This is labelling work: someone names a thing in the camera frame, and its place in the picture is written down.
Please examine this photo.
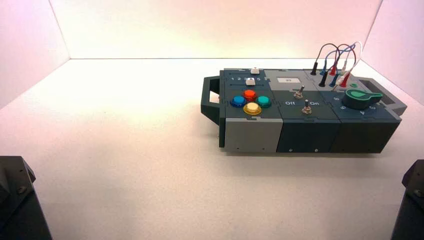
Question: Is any green rotary knob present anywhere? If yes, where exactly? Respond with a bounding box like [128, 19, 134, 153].
[341, 88, 384, 111]

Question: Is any blue push button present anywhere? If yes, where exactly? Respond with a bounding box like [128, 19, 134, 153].
[229, 95, 248, 109]

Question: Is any yellow push button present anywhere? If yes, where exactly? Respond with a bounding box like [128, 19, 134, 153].
[243, 102, 263, 116]

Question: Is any red push button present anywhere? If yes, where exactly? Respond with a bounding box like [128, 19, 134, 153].
[242, 89, 258, 102]

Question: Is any green push button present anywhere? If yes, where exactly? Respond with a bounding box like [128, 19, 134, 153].
[255, 95, 273, 109]

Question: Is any teal grey control panel box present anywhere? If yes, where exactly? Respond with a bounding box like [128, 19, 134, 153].
[200, 67, 408, 155]

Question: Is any black patch cable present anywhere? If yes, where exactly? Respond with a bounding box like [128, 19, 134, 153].
[310, 43, 339, 88]

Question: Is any blue patch cable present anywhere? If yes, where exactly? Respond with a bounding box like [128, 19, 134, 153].
[319, 44, 357, 88]

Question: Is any red patch cable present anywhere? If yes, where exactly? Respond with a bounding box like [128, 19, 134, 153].
[328, 43, 357, 88]

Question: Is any white patch cable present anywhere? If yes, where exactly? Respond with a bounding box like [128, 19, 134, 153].
[332, 41, 364, 91]

